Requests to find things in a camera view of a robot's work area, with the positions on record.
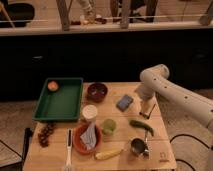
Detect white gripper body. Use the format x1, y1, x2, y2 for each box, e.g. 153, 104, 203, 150
140, 98, 155, 115

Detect blue sponge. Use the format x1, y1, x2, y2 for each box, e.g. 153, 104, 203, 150
116, 95, 133, 112

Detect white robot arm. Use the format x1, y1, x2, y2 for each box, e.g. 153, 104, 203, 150
135, 64, 213, 134

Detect metal measuring cup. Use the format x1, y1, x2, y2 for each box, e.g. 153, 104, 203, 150
131, 138, 145, 156

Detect green plastic cup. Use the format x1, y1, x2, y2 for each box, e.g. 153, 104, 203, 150
102, 119, 116, 135

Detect white paper cup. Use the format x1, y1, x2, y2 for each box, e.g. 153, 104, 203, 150
82, 105, 98, 122

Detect small wooden box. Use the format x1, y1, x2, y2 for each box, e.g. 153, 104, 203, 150
139, 104, 156, 119

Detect green chili pepper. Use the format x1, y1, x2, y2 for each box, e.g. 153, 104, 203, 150
129, 120, 154, 136

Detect metal fork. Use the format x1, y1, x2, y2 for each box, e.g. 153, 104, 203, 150
143, 130, 149, 157

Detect dark red bowl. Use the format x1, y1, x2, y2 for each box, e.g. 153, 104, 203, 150
87, 82, 108, 103

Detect grey folded cloth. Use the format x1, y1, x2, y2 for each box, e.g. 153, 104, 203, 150
80, 122, 97, 150

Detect orange plate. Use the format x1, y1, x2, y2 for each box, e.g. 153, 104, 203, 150
73, 122, 102, 155

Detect green plastic tray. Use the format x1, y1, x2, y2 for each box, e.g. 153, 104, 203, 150
33, 78, 83, 122

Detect orange fruit in tray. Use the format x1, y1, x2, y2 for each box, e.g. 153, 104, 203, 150
47, 81, 59, 92

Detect bunch of dark grapes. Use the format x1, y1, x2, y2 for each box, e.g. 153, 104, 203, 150
38, 123, 56, 147

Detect black floor cable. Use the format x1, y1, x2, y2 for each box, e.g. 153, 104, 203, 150
169, 133, 212, 171

